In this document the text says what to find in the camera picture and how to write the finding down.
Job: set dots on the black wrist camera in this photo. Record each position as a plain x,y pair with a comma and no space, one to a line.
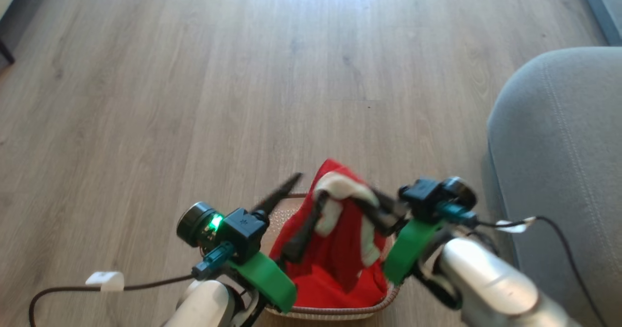
243,230
427,196

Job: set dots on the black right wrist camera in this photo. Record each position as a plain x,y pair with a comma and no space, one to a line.
427,196

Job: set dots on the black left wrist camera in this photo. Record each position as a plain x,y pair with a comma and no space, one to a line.
243,230

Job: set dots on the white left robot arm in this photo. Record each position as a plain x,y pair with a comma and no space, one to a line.
204,303

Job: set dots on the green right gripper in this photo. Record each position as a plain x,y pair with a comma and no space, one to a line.
410,249

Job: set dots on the red garment with white trim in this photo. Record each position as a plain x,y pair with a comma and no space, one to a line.
340,254

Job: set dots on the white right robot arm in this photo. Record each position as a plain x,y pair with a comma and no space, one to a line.
486,278

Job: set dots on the grey fabric sofa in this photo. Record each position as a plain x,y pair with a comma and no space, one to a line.
559,147

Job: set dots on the cream plastic laundry basket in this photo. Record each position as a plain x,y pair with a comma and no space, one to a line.
330,313

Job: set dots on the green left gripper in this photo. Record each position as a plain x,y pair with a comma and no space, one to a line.
265,278

